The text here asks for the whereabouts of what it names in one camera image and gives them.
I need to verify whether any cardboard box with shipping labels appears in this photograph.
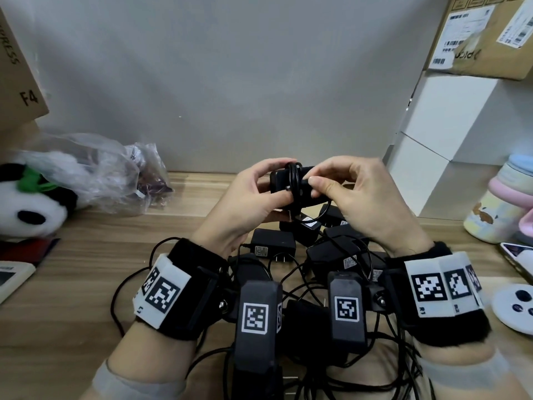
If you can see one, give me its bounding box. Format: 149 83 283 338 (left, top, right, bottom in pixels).
424 0 533 82

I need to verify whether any person's left hand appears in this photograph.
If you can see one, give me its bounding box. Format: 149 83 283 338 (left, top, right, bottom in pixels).
192 158 297 259

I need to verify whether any white round controller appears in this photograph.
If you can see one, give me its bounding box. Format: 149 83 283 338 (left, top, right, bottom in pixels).
491 283 533 332

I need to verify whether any black wrist camera with marker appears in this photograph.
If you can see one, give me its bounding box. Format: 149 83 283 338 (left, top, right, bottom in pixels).
233 280 285 400
326 271 368 355

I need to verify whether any white carton box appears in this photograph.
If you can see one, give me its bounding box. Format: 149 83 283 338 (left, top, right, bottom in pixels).
401 71 533 164
386 132 514 218

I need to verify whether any black wristband with marker tags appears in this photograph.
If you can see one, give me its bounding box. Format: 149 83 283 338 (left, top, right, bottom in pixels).
132 238 228 342
385 241 493 349

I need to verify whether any person's right hand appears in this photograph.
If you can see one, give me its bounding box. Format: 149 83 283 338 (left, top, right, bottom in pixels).
309 157 434 258

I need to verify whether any black charger with wound cable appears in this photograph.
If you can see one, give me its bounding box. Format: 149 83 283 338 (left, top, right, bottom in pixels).
269 161 331 214

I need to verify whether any pile of black power adapters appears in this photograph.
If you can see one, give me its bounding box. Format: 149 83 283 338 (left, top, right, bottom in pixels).
110 204 422 400

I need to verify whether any person's left forearm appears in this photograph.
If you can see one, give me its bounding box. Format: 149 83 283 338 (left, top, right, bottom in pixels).
83 316 201 400

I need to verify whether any person's right forearm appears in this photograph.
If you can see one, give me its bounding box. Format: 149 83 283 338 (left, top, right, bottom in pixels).
414 339 531 400

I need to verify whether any clear plastic bag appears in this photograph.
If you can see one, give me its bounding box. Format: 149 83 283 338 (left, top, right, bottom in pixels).
23 132 174 216

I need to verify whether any white flat box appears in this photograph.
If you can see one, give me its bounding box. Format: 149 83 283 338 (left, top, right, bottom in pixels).
0 261 36 305

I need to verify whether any pastel drinking bottle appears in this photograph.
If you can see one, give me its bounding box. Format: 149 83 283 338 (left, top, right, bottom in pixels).
463 154 533 245

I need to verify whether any plain brown cardboard box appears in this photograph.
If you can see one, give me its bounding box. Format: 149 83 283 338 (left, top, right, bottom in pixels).
0 7 50 136

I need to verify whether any panda plush toy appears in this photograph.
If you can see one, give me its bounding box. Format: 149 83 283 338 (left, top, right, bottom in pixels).
0 151 80 241

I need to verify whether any smartphone with white edge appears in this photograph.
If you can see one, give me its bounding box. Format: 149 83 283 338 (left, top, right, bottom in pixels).
499 242 533 284

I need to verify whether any red and black booklet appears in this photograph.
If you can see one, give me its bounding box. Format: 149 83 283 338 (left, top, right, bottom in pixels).
0 237 61 268

